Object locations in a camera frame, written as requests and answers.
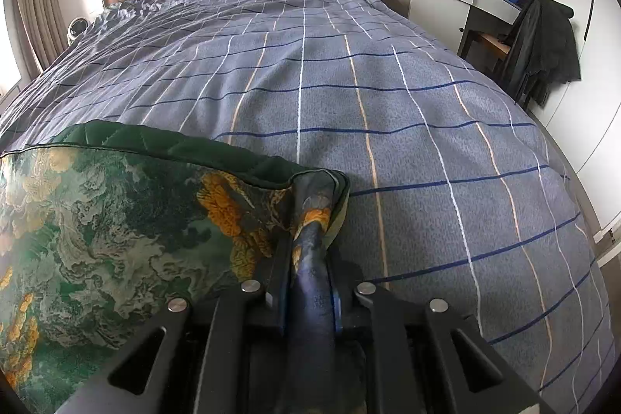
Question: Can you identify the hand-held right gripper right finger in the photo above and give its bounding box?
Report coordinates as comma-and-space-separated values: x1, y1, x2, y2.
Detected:
324, 258, 559, 414

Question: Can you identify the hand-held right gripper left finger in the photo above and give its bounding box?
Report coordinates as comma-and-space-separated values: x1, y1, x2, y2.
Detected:
53, 244, 295, 414

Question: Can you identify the green cloud-print padded jacket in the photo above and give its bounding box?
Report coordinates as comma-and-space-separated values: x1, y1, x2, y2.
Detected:
0, 120, 366, 414

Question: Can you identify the bed with purple checked duvet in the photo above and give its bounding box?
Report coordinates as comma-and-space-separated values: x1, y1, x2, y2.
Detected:
0, 0, 611, 414

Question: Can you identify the wooden chair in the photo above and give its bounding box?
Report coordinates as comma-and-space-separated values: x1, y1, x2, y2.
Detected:
457, 28, 516, 71

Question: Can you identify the dark coat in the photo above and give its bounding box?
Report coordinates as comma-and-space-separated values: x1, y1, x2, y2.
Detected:
497, 0, 582, 107

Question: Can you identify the small white fan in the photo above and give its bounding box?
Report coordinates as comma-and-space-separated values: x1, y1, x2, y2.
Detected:
66, 17, 91, 42

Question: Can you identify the white wardrobe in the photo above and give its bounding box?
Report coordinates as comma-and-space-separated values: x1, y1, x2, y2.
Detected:
511, 0, 621, 184

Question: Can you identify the brown curtain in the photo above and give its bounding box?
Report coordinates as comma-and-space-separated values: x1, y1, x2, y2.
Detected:
12, 0, 67, 78

